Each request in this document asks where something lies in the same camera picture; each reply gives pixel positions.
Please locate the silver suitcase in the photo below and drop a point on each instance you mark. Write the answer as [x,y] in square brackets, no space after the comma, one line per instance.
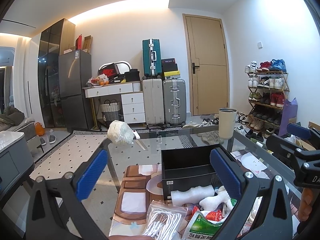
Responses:
[175,107]

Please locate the black yellow box stack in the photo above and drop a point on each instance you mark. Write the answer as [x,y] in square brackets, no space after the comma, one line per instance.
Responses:
[170,69]

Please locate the green medicine packet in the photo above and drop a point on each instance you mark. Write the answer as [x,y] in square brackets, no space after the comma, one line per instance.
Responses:
[201,228]

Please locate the black storage box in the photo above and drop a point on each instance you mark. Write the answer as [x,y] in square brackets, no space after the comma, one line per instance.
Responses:
[185,168]

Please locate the orange bag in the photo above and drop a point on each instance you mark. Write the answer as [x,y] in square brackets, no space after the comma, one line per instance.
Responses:
[39,129]

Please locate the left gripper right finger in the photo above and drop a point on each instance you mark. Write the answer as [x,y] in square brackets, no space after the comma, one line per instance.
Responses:
[273,219]

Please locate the grey refrigerator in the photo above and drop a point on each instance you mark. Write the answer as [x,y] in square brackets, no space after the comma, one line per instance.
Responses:
[74,72]

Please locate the teal suitcase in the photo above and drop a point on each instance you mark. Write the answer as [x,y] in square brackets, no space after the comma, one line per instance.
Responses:
[151,59]

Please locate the beige suitcase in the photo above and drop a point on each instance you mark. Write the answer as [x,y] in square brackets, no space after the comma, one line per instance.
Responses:
[153,101]

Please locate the red black shoe box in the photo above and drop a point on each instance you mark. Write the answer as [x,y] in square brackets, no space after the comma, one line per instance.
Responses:
[110,70]

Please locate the purple yoga mat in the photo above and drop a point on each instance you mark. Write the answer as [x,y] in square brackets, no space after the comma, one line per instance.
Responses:
[289,112]

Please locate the cream cylindrical trash can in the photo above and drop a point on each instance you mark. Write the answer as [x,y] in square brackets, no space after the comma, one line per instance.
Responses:
[227,117]

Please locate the wooden door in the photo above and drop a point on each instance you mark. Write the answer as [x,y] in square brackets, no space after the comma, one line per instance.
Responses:
[208,64]

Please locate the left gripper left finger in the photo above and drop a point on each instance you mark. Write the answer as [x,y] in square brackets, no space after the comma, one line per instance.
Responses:
[55,210]

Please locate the white round plush cushion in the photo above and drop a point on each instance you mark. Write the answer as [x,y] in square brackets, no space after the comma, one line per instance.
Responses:
[250,162]

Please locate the wooden shoe rack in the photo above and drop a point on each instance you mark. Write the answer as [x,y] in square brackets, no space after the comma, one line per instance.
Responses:
[268,91]

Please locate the dark glass cabinet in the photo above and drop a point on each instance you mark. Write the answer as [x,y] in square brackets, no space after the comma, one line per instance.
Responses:
[53,42]

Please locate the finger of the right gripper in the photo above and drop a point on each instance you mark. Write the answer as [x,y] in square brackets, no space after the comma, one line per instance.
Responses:
[290,154]
[311,135]

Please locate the white drawer desk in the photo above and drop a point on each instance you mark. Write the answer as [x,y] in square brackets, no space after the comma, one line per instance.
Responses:
[131,100]

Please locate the woven basket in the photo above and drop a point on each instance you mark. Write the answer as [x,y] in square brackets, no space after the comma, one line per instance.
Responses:
[110,111]

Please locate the white plush toy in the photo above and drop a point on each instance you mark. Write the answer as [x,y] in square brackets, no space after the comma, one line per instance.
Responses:
[212,203]

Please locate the grey sofa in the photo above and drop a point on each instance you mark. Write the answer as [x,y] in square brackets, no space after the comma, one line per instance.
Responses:
[14,120]

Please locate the red white snack packet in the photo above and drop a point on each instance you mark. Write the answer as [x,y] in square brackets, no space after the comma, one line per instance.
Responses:
[217,216]

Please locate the white foam block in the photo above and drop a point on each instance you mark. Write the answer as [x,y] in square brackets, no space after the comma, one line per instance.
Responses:
[192,196]

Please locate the white plastic bag bundle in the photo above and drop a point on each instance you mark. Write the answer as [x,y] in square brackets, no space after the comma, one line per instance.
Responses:
[120,133]

